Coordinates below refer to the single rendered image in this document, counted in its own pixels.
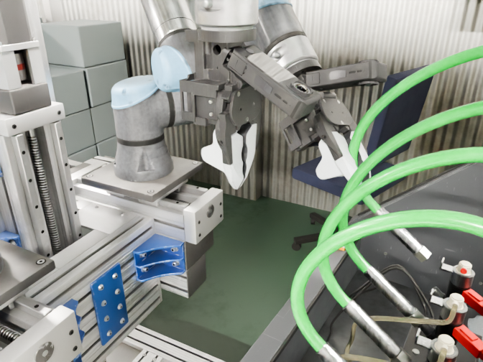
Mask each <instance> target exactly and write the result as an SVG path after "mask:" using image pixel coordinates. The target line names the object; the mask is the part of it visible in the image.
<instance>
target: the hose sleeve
mask: <svg viewBox="0 0 483 362"><path fill-rule="evenodd" d="M388 213H389V212H388V211H386V210H385V209H384V208H383V207H381V208H380V209H379V210H378V211H377V212H376V213H374V216H379V215H384V214H388ZM389 231H390V232H391V233H392V234H393V235H394V236H396V237H397V238H398V239H399V240H400V241H401V242H402V244H404V245H405V247H406V248H407V249H409V250H410V251H411V252H412V253H413V254H415V253H417V252H418V251H419V250H420V249H421V248H422V244H421V243H420V242H419V241H417V239H416V238H414V237H413V235H412V234H410V233H409V232H408V231H407V230H406V229H405V228H399V229H393V230H389Z"/></svg>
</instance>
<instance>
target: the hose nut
mask: <svg viewBox="0 0 483 362"><path fill-rule="evenodd" d="M413 255H414V256H415V257H416V258H417V259H418V260H419V261H420V262H421V263H422V262H423V261H425V260H426V259H428V258H429V256H430V255H431V252H430V251H429V250H428V249H427V248H426V247H425V246H423V245H422V248H421V249H420V250H419V251H418V252H417V253H415V254H413Z"/></svg>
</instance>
